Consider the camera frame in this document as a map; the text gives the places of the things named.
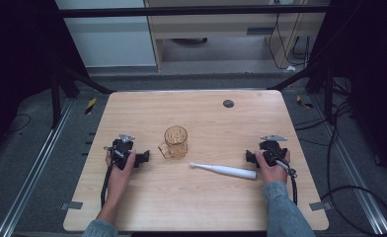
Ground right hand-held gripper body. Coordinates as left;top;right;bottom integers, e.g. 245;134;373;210
258;133;289;168

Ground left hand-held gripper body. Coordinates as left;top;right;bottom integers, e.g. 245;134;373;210
110;132;137;171

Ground white electric toothbrush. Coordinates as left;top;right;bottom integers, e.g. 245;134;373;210
189;161;258;181

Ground amber glass mug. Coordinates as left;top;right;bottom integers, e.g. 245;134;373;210
157;124;189;160

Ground person's right hand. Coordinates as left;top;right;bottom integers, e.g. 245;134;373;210
255;149;292;186

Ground person's left hand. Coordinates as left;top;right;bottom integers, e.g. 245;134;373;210
105;150;137;196

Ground yellow black tape strip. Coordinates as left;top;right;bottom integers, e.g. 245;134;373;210
295;94;314;110
84;97;98;116

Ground white cabinet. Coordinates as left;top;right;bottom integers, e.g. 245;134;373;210
54;0;158;69

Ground light wooden desk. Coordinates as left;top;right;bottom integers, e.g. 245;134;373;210
143;0;332;72

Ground black curtain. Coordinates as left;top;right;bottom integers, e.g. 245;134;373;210
0;0;91;162
305;0;387;184

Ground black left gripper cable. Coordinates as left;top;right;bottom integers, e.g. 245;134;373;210
100;145;125;209

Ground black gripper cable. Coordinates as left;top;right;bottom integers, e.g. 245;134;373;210
275;157;299;206
100;145;125;209

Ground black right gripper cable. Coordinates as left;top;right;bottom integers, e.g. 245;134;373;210
275;157;299;206

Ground grey metal table bracket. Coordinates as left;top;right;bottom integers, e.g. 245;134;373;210
308;200;333;212
59;200;84;211

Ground black diagonal frame strut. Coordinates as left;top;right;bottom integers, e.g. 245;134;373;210
58;62;116;96
268;61;328;92

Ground black upright frame post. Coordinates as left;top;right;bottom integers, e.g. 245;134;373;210
49;64;63;130
324;64;335;125

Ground aluminium floor rail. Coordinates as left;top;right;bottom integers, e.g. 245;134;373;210
0;98;75;237
311;94;387;237

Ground black hanging desk cables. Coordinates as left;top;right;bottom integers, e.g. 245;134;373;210
268;13;312;71

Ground black looped floor cable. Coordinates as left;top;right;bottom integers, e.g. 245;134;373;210
319;185;387;237

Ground black horizontal frame bar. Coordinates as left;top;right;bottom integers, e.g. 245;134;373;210
56;3;332;19

